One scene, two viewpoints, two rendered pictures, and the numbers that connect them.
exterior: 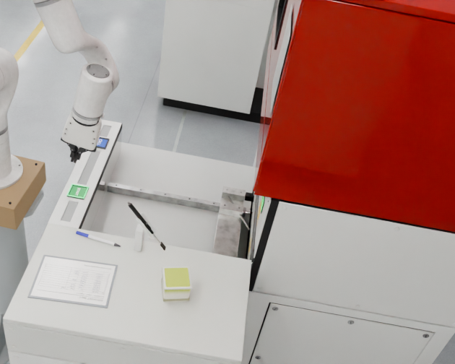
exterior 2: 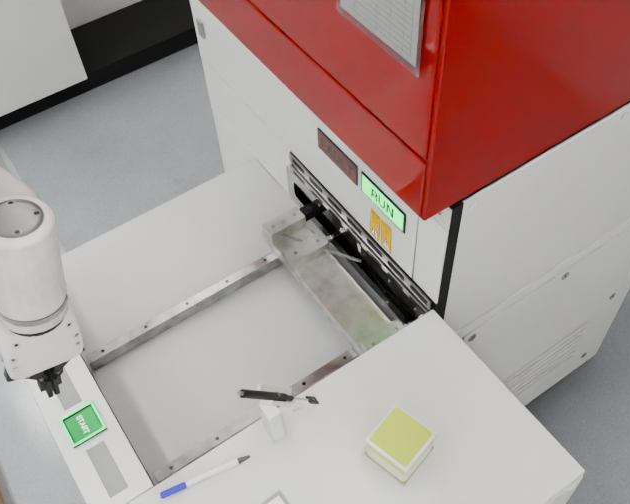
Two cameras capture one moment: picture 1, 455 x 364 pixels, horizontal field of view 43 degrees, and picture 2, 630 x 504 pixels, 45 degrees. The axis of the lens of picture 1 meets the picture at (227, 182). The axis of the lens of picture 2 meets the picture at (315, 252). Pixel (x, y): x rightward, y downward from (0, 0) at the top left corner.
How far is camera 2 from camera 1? 0.80 m
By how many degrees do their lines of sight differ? 23
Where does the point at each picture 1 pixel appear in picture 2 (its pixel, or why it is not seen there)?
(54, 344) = not seen: outside the picture
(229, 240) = (351, 300)
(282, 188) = (465, 179)
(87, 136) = (62, 339)
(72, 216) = (120, 473)
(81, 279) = not seen: outside the picture
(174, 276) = (397, 439)
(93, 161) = not seen: hidden behind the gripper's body
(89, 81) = (20, 253)
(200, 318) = (472, 461)
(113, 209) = (134, 392)
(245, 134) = (106, 110)
